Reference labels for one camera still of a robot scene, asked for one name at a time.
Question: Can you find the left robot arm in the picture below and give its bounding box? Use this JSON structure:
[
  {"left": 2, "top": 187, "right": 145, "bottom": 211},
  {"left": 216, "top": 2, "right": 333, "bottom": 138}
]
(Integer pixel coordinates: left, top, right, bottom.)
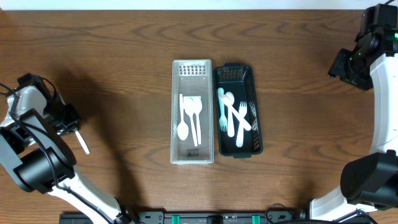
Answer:
[{"left": 1, "top": 73, "right": 139, "bottom": 223}]

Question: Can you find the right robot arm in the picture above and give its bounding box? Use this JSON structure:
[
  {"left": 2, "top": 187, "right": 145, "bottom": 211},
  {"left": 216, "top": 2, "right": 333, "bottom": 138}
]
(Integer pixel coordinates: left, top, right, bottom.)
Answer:
[{"left": 301, "top": 3, "right": 397, "bottom": 223}]

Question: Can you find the black plastic perforated basket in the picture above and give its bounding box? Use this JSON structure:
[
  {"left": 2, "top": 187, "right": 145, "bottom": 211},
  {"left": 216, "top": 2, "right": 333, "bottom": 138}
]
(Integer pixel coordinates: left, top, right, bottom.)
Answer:
[{"left": 213, "top": 63, "right": 263, "bottom": 158}]

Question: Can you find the white plastic spoon angled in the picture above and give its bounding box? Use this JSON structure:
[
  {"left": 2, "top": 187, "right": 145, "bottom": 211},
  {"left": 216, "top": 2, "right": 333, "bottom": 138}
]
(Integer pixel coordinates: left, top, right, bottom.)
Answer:
[{"left": 177, "top": 94, "right": 189, "bottom": 141}]

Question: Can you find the clear plastic perforated basket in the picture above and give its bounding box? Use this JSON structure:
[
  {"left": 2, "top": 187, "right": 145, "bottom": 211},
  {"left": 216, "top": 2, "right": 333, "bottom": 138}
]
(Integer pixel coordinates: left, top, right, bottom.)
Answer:
[{"left": 170, "top": 59, "right": 215, "bottom": 165}]

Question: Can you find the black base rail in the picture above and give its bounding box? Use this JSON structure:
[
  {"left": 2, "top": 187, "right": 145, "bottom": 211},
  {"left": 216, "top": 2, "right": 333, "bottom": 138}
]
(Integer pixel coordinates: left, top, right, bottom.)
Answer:
[{"left": 58, "top": 210, "right": 371, "bottom": 224}]

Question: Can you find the white plastic fork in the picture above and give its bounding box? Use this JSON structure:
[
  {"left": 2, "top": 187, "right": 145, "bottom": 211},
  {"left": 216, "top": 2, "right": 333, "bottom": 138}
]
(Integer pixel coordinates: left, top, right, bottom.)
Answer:
[
  {"left": 236, "top": 101, "right": 247, "bottom": 147},
  {"left": 218, "top": 98, "right": 228, "bottom": 132},
  {"left": 218, "top": 93, "right": 251, "bottom": 131}
]

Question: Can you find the white plastic spoon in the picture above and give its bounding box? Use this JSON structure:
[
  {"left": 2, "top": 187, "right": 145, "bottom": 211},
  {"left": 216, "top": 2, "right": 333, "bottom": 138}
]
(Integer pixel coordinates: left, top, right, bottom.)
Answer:
[
  {"left": 183, "top": 97, "right": 198, "bottom": 147},
  {"left": 193, "top": 96, "right": 203, "bottom": 145},
  {"left": 75, "top": 131, "right": 90, "bottom": 154},
  {"left": 225, "top": 91, "right": 235, "bottom": 137}
]

